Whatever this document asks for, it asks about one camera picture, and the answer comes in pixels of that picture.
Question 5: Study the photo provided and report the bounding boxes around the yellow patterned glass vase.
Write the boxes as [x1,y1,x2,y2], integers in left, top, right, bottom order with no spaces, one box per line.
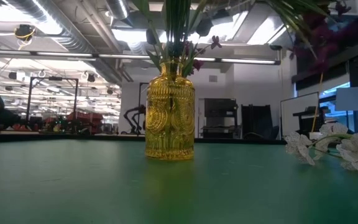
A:
[144,60,196,161]

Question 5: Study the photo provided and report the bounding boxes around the black background robot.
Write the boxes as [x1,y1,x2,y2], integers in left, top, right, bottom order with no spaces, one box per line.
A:
[122,105,147,135]

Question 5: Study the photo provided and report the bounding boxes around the long ceiling light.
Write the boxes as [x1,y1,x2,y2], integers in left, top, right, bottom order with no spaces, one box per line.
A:
[194,57,281,65]

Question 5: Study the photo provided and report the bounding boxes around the black ceiling fixture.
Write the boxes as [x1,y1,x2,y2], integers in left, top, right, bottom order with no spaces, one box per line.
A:
[196,17,214,37]

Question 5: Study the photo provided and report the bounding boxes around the whiteboard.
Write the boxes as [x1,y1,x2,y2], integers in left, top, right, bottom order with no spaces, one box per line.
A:
[280,91,320,138]

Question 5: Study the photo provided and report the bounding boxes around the green table mat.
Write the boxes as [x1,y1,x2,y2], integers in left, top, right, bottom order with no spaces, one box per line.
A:
[0,138,358,224]

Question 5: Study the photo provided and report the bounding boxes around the grey panel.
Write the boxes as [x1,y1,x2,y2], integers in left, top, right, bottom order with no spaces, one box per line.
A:
[334,86,358,112]

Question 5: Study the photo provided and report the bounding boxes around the black gantry frame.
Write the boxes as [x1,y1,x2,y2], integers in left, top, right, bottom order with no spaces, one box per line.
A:
[26,76,80,125]

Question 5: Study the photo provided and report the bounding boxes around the silver ceiling duct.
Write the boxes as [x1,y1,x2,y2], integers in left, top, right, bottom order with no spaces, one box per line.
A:
[1,0,133,83]

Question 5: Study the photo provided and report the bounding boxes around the yellow hanging cable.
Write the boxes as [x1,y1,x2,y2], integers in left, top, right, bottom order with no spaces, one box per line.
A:
[311,73,324,133]

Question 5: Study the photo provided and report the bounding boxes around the ceiling camera with yellow cable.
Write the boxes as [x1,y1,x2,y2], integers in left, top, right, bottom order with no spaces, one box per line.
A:
[13,24,37,43]

